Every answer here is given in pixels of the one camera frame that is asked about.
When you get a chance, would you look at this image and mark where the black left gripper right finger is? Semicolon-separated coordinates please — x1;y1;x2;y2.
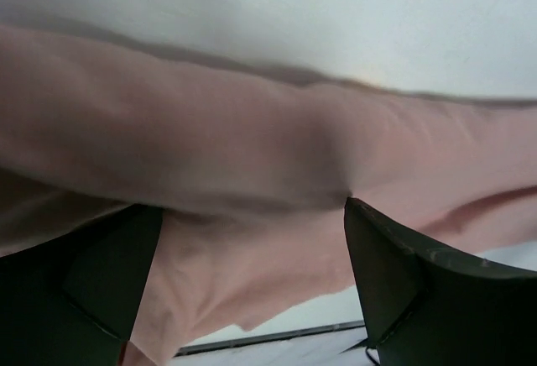
344;198;536;366

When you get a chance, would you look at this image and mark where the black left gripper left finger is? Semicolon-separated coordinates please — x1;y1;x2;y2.
1;205;163;366

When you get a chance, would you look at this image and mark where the pink pixel-print t-shirt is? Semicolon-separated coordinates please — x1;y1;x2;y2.
1;26;536;365

